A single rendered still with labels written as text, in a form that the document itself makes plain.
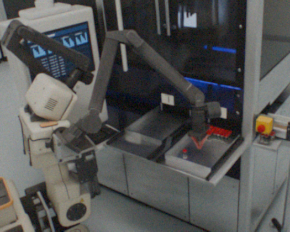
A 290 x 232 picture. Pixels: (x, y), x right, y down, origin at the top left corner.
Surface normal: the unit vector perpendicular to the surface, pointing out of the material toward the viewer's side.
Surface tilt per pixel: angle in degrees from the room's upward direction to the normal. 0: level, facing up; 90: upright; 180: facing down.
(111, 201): 0
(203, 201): 90
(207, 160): 0
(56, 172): 90
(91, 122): 68
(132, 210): 0
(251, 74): 90
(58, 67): 90
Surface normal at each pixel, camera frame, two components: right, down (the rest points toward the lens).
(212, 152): -0.06, -0.89
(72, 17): 0.72, 0.28
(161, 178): -0.55, 0.40
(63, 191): 0.55, 0.36
